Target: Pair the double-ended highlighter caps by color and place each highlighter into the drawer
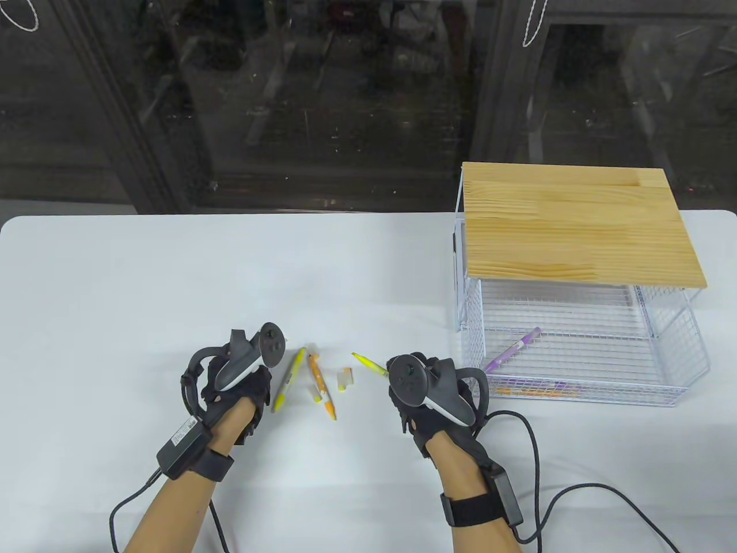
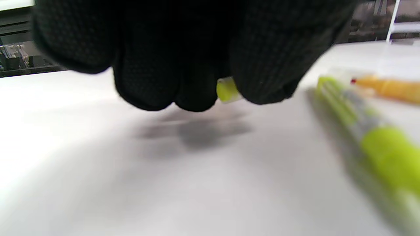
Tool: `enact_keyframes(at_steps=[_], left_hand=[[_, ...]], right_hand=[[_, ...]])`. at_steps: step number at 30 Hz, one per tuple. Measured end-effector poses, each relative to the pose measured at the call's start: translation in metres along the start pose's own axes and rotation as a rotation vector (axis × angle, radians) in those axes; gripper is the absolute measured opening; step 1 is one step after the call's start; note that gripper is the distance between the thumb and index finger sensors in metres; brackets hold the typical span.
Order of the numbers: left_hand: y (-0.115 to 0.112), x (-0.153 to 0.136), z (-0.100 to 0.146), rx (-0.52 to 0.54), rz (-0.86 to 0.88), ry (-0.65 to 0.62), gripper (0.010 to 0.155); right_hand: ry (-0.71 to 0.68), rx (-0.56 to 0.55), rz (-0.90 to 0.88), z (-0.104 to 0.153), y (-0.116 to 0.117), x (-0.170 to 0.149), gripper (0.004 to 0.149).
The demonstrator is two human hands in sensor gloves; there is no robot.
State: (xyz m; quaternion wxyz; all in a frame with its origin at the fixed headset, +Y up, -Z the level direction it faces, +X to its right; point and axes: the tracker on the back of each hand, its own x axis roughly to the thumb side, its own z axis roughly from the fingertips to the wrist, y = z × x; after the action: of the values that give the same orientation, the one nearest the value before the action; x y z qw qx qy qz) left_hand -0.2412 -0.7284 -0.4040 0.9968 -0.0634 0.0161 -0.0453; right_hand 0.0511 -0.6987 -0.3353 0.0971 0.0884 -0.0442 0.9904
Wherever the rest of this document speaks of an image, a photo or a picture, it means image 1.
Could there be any person's left hand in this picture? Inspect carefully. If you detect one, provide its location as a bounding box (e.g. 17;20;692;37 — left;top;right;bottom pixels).
181;346;272;447

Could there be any person's right hand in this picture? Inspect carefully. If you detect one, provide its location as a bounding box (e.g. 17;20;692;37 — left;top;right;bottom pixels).
387;354;499;473

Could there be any yellow double-ended highlighter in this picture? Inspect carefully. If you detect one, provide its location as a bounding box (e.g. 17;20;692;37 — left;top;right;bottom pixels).
351;352;390;378
272;347;307;413

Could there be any orange double-ended highlighter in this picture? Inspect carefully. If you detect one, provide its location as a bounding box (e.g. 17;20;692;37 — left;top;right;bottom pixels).
308;354;336;421
489;386;571;399

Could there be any group of clear highlighter caps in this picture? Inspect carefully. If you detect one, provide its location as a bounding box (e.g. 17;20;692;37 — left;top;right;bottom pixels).
308;343;354;404

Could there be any purple double-ended highlighter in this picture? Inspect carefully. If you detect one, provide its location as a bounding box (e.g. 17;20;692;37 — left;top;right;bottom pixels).
483;327;543;374
489;377;581;399

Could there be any white wire basket drawer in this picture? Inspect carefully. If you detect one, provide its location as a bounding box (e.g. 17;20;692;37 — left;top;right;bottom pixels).
461;281;710;407

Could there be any person's left forearm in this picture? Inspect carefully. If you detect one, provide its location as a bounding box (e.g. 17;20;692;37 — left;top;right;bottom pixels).
124;397;254;553

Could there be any person's right forearm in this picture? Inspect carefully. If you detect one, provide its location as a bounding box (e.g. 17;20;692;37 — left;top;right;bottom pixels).
429;432;525;553

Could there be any black left hand controller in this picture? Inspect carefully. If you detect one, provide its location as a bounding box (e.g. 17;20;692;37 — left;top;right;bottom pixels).
216;323;286;391

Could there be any black hand controller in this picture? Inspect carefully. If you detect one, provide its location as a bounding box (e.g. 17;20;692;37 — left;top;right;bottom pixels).
216;323;286;391
389;354;490;428

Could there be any black right hand controller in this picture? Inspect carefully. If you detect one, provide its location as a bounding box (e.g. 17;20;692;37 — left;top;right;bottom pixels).
389;354;490;428

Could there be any black left wrist sensor box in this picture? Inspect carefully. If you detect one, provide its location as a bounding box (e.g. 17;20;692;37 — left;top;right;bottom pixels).
157;418;212;480

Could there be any black wrist sensor box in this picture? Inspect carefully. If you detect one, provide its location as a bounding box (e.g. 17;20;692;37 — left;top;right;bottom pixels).
484;467;525;528
157;418;212;480

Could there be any black right wrist sensor box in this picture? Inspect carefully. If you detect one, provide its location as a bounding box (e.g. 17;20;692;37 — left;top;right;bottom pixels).
484;467;525;528

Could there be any dark window mullion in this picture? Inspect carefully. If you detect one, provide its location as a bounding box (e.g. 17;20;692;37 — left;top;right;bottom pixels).
469;0;553;165
55;0;185;215

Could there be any black left wrist strap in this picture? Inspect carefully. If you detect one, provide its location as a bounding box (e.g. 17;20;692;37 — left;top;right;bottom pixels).
193;448;234;482

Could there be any black wrist strap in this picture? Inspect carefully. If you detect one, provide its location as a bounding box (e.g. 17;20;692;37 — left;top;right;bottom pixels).
440;493;507;528
193;448;234;482

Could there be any black right wrist strap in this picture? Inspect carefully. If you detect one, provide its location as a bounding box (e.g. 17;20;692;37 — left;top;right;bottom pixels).
440;493;507;528

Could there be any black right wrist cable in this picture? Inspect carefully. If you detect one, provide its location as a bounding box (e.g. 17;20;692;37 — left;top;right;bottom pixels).
487;410;680;553

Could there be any wooden-topped white wire rack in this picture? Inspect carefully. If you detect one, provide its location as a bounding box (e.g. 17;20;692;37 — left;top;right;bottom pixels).
453;162;708;334

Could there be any white blind cord loop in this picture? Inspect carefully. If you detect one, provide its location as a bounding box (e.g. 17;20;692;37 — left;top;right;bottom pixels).
522;0;552;48
0;0;40;32

